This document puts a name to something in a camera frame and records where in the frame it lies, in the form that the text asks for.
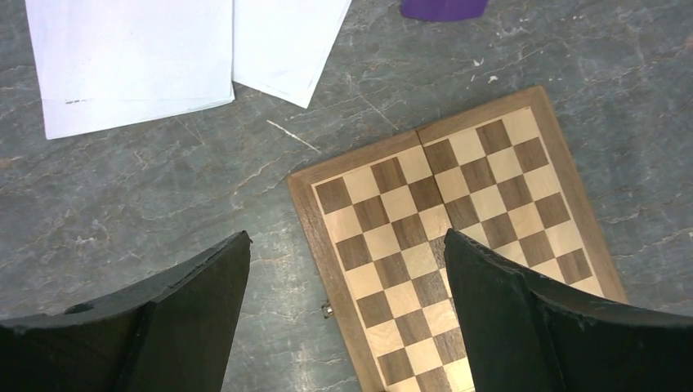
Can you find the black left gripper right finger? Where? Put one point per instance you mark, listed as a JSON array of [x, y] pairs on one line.
[[524, 331]]

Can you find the purple metronome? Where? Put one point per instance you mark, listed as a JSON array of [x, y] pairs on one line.
[[443, 10]]

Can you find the white paper stack left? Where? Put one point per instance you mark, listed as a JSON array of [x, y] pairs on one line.
[[108, 64]]

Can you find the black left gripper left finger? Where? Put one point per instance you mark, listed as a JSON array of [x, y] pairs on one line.
[[172, 331]]

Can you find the white paper sheets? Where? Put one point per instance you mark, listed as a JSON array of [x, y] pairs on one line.
[[281, 47]]

